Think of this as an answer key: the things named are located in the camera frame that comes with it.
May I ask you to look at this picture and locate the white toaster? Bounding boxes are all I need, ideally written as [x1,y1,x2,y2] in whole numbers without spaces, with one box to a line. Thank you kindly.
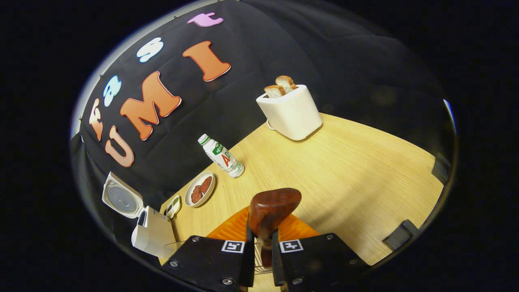
[256,84,323,141]

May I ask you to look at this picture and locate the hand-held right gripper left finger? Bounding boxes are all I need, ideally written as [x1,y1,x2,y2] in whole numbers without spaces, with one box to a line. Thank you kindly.
[160,207,255,292]

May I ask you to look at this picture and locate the white oval plate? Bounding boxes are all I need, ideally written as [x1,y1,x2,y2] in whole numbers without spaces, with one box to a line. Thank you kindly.
[184,171,216,208]

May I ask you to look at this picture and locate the white drink bottle green cap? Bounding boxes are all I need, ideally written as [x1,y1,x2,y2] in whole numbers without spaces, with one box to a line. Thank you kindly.
[197,134,245,179]

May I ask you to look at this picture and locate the black table edge clamp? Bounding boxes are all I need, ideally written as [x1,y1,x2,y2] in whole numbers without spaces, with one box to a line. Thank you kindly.
[432,152,451,185]
[383,219,419,251]

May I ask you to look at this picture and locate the small white sauce dish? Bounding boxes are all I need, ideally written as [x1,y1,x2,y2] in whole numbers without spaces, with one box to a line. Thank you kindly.
[165,195,181,219]

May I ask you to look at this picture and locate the brown wooden spoon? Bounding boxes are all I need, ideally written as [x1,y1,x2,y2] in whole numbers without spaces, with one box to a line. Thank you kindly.
[248,188,302,268]

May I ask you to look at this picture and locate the white rice cooker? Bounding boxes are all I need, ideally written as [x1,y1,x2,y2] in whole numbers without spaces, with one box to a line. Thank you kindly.
[101,172,177,259]

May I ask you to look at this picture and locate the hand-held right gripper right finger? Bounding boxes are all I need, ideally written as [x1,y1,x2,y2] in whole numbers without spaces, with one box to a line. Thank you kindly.
[272,215,369,292]

